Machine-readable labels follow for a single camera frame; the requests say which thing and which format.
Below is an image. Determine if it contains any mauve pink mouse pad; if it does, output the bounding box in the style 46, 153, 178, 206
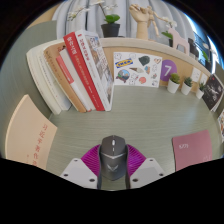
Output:
171, 129, 214, 172

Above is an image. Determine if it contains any white wall socket plate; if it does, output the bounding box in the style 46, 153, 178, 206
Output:
190, 67, 203, 83
199, 73, 210, 86

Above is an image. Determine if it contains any white orchid behind pink horse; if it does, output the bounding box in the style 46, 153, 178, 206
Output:
161, 16, 179, 41

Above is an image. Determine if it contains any dark framed window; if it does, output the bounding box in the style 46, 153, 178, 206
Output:
186, 13, 223, 68

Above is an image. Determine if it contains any dark grey computer mouse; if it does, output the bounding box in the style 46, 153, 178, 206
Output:
97, 134, 130, 182

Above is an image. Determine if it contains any pink wooden horse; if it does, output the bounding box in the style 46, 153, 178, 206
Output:
167, 27, 190, 56

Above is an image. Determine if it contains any light grey curtain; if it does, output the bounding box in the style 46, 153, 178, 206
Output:
51, 0, 198, 41

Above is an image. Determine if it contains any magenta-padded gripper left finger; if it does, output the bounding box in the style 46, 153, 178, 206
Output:
59, 143, 103, 190

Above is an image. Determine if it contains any white book with illustrated cover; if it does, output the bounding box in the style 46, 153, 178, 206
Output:
74, 29, 115, 112

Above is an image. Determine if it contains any light wooden desk shelf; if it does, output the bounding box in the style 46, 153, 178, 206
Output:
99, 37, 216, 96

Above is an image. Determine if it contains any green desk divider panel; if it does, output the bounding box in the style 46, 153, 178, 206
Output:
0, 19, 64, 159

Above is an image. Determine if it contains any white sticker card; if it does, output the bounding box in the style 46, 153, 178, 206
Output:
113, 51, 163, 89

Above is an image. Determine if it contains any beige book with red text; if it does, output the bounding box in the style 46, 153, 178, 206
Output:
4, 94, 59, 170

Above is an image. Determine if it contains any purple round number sign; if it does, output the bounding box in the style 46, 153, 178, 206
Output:
159, 59, 178, 83

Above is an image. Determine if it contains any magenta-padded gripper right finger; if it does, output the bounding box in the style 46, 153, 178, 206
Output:
125, 143, 167, 189

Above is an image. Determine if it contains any black book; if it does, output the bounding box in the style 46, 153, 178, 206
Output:
201, 73, 224, 112

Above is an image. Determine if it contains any white book with red spine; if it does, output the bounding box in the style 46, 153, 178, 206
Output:
55, 48, 98, 112

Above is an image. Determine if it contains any wooden hand model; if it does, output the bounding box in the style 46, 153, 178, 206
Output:
128, 3, 150, 41

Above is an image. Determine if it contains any brown book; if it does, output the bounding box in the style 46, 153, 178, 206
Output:
43, 41, 88, 114

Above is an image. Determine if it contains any black wooden horse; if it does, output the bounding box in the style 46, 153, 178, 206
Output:
187, 37, 201, 54

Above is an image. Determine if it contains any white orchid in black pot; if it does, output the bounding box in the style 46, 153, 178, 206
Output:
66, 0, 122, 38
201, 49, 214, 73

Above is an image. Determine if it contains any small plant in white pot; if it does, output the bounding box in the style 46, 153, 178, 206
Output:
195, 82, 207, 100
180, 76, 194, 96
166, 72, 181, 94

